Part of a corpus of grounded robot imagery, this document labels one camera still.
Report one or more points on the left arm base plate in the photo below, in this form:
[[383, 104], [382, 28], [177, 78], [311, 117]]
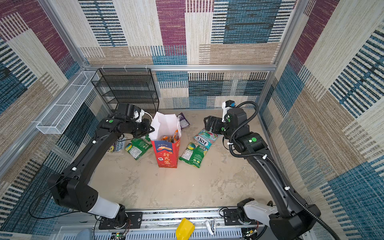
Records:
[[132, 220]]

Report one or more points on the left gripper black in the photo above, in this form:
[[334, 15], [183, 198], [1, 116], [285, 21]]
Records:
[[147, 126]]

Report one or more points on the green snack bag far left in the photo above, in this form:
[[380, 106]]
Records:
[[137, 148]]

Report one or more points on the orange snack bag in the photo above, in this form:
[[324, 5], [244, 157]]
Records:
[[177, 135]]

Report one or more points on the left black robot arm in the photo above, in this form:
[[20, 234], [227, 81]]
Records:
[[71, 188]]

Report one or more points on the blue white snack pack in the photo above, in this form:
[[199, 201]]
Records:
[[117, 148]]

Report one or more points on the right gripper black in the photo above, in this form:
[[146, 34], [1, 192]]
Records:
[[217, 121]]

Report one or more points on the teal Fox's candy bag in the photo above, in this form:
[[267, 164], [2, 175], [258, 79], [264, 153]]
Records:
[[206, 138]]

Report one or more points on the purple snack bag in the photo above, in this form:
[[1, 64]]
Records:
[[184, 123]]

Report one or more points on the green snack bag centre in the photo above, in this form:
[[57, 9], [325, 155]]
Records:
[[194, 154]]

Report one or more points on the white wire mesh basket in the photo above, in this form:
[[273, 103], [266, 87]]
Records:
[[59, 116]]

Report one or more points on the green snack bag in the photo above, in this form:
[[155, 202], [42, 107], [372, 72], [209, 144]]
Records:
[[137, 148], [194, 154]]

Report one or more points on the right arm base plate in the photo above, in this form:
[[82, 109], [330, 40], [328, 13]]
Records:
[[230, 216]]

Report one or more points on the red paper gift bag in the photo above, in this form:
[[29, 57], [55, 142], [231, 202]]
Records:
[[167, 154]]

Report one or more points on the silver metal clip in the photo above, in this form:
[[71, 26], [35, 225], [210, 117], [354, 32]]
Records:
[[211, 226]]

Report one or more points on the yellow plastic object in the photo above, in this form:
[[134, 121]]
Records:
[[185, 230]]

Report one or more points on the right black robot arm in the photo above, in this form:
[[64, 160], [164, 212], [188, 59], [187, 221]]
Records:
[[294, 216]]

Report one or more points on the black wire mesh shelf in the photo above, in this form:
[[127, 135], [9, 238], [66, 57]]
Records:
[[127, 85]]

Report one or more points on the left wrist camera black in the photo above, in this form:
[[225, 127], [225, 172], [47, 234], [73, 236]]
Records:
[[129, 112]]

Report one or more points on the orange candy bag back side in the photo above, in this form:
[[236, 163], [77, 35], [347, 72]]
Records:
[[170, 139]]

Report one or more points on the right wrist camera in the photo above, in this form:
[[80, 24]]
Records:
[[232, 114]]

